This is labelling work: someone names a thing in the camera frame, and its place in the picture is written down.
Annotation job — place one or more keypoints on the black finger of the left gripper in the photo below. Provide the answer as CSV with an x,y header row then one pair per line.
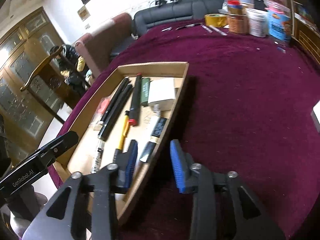
x,y
36,165

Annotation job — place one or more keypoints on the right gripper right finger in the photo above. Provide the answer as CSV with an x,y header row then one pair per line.
x,y
185,169

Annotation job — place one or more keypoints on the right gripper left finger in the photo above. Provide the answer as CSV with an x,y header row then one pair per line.
x,y
126,165

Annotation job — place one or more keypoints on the black labelled tube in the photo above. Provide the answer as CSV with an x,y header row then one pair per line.
x,y
154,137

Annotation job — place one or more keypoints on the black stick in tray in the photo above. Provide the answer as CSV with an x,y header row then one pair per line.
x,y
114,114

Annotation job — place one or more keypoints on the wooden glass cabinet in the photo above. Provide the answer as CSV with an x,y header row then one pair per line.
x,y
32,117

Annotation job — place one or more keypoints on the wooden chair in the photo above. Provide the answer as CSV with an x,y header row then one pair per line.
x,y
55,82

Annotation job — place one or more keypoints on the white small box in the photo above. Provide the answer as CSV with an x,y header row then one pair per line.
x,y
162,93

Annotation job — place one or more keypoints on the maroon tablecloth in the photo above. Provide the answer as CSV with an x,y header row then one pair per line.
x,y
247,108

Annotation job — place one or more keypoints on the brown armchair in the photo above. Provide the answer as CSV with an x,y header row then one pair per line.
x,y
97,47

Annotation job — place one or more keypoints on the yellow tape roll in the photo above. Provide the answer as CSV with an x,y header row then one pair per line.
x,y
216,20

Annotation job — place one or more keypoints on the black leather sofa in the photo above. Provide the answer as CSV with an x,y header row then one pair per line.
x,y
184,10

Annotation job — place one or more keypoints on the brown round container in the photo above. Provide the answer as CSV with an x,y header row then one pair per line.
x,y
238,24

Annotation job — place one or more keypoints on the white round container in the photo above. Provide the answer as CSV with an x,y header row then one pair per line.
x,y
257,21

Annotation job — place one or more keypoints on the blue snack box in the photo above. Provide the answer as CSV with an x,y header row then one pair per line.
x,y
279,25

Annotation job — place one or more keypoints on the wooden sideboard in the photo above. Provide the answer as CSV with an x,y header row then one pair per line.
x,y
305,31

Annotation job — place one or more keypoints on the red lid clear jar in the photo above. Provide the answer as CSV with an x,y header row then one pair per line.
x,y
277,6

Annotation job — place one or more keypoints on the yellow handled utility knife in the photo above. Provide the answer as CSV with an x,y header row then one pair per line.
x,y
123,135

